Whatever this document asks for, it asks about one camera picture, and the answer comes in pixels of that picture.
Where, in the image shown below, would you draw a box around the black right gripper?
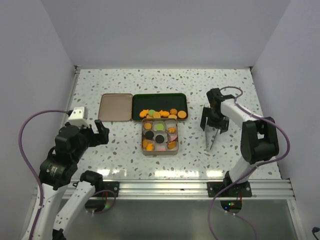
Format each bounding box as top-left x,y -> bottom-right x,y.
200,106 -> 230,134

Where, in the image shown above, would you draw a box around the metal tongs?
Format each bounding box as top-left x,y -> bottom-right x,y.
204,125 -> 220,152

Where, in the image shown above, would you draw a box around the gold tin lid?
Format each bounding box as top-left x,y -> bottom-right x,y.
98,93 -> 133,122

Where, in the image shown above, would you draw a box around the orange round flower cookie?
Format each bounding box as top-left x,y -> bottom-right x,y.
143,122 -> 153,131

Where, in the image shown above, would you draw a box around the orange swirl star cookie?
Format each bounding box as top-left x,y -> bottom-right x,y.
167,141 -> 177,150

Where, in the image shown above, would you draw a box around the black sandwich cookie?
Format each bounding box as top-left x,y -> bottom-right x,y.
144,130 -> 154,140
155,134 -> 165,144

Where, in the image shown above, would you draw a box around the green macaron cookie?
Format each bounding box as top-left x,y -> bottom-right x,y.
155,123 -> 165,131

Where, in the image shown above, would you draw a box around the gold cookie tin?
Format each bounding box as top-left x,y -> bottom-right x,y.
140,117 -> 180,157

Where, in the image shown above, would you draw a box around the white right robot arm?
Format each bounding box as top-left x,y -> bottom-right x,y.
200,88 -> 279,197

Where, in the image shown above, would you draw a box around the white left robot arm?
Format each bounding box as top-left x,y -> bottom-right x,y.
22,120 -> 110,240

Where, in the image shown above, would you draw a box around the tan dotted cookie right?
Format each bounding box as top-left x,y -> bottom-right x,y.
177,110 -> 187,119

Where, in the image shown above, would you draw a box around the orange flower shaped cookie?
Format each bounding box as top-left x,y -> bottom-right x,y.
170,108 -> 178,115

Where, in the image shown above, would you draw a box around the white paper cupcake liners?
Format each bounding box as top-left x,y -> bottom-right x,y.
142,120 -> 179,152

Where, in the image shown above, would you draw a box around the tan dotted round cookie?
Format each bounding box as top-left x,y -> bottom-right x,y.
152,111 -> 162,119

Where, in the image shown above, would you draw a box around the dark green tray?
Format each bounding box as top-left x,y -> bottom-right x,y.
131,93 -> 189,122

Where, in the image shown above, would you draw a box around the green cookie under black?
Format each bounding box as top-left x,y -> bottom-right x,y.
148,109 -> 155,117

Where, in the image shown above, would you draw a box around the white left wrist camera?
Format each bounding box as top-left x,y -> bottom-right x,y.
67,106 -> 90,128

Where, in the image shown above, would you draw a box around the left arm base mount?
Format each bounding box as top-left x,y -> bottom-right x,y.
100,181 -> 120,199

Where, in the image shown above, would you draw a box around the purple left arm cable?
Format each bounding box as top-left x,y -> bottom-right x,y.
18,110 -> 73,240

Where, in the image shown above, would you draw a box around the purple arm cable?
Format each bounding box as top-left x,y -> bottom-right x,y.
18,110 -> 73,240
207,86 -> 291,240

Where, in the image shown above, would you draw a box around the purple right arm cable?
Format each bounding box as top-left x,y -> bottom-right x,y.
207,86 -> 291,240

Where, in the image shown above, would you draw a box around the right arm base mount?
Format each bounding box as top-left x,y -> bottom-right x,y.
206,181 -> 253,198

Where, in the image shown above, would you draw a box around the aluminium front rail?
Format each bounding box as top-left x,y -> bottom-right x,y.
103,179 -> 295,200

